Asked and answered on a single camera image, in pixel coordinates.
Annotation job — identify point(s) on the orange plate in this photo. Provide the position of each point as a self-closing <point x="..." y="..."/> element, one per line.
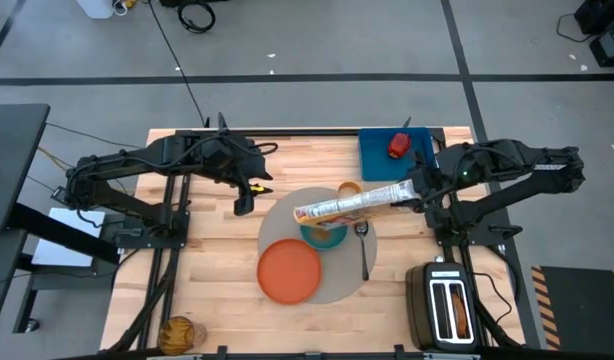
<point x="289" y="271"/>

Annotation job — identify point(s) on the red bell pepper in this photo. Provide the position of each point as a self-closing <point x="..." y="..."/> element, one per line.
<point x="399" y="145"/>

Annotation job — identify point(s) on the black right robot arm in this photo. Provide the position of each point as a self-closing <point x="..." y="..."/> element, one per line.
<point x="512" y="170"/>

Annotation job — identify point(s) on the teal bowl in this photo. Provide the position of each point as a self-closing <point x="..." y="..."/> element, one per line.
<point x="323" y="240"/>

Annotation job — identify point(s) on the white sheet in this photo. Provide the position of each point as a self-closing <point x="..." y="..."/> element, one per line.
<point x="62" y="240"/>

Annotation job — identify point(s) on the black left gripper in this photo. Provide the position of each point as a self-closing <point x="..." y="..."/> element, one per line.
<point x="232" y="160"/>

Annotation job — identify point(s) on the black equipment case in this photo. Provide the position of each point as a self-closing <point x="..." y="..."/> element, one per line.
<point x="609" y="35"/>

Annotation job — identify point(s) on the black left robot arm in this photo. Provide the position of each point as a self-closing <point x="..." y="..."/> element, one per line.
<point x="137" y="162"/>

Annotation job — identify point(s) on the black toaster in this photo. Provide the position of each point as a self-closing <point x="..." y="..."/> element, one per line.
<point x="419" y="310"/>

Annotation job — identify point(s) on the blue cutting board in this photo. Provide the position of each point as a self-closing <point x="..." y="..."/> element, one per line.
<point x="377" y="160"/>

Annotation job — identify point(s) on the toast slice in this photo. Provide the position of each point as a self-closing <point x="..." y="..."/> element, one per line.
<point x="459" y="315"/>

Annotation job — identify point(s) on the black hazard-striped mat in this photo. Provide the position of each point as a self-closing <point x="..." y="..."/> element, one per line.
<point x="582" y="305"/>

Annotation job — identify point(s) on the metal spoon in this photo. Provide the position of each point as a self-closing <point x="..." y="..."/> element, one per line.
<point x="363" y="250"/>

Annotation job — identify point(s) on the black desk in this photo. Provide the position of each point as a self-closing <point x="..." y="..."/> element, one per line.
<point x="12" y="160"/>

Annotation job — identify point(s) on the amber drinking glass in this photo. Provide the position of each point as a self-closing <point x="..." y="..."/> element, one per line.
<point x="179" y="335"/>

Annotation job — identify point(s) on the black metal table frame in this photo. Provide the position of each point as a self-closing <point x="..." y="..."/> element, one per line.
<point x="297" y="132"/>

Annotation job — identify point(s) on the black desk stand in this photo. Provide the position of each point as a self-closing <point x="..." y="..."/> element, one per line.
<point x="62" y="235"/>

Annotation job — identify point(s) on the yellow cereal box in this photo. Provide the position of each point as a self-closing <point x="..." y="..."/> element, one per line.
<point x="357" y="202"/>

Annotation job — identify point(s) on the round grey placemat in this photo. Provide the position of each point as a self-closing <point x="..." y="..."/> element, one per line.
<point x="347" y="270"/>

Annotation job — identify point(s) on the orange cup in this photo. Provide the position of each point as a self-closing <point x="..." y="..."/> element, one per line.
<point x="349" y="187"/>

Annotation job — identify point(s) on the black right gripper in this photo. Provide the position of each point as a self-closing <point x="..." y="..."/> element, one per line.
<point x="429" y="177"/>

